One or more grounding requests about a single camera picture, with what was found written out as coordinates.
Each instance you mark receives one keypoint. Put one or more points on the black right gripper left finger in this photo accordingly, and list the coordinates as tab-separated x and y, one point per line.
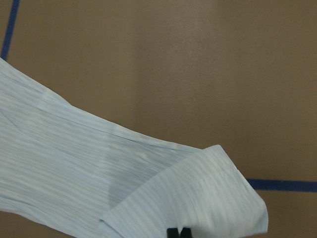
172	233

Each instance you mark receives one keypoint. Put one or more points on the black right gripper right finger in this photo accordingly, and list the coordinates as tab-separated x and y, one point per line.
186	233

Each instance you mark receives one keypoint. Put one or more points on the light blue button shirt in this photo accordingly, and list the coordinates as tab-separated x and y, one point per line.
87	177

